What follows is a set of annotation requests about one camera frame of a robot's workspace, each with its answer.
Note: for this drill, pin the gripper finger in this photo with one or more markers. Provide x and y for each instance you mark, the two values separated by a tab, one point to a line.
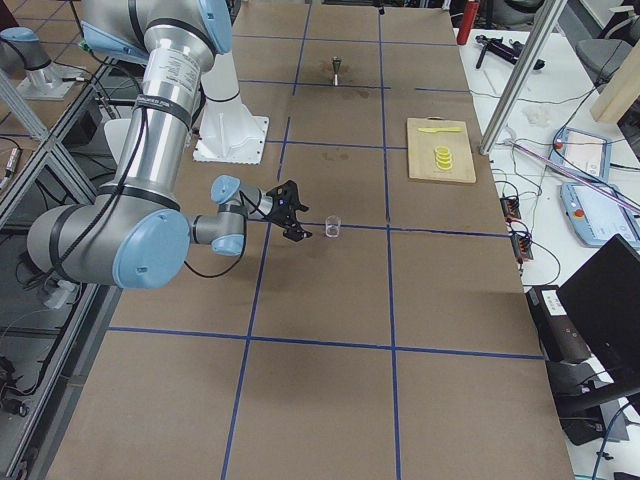
296	233
293	198

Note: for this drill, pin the steel jigger measuring cup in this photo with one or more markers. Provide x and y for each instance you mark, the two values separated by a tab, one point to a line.
336	65

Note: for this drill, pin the aluminium frame post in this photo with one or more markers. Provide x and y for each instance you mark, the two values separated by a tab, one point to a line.
536	40

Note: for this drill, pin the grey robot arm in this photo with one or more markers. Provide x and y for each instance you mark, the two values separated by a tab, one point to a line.
134	235

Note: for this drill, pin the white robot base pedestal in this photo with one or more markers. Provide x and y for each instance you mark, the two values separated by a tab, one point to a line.
228	131

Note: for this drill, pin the bamboo cutting board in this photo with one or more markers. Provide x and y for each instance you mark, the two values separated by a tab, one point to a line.
422	158

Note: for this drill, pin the teach pendant near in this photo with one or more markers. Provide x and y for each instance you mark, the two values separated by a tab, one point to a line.
596	218

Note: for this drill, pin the black laptop monitor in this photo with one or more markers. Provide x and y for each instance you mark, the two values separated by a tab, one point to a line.
602	300

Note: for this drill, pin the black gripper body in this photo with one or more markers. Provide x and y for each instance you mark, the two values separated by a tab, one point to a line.
286	218

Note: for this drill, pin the black handle tool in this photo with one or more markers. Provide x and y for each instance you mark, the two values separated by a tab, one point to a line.
510	52

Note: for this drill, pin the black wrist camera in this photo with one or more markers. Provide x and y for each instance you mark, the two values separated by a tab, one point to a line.
285	194

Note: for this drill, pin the red cylinder bottle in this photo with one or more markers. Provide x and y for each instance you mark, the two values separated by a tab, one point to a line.
468	21

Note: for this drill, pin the teach pendant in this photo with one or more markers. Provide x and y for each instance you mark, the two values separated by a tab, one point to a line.
596	218
585	154

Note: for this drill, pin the teach pendant far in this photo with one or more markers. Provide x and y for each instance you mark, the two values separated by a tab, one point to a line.
585	154

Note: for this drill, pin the white plastic chair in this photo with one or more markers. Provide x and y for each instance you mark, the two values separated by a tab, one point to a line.
116	131

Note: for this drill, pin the yellow plastic knife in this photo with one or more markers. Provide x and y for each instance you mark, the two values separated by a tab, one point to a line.
436	130

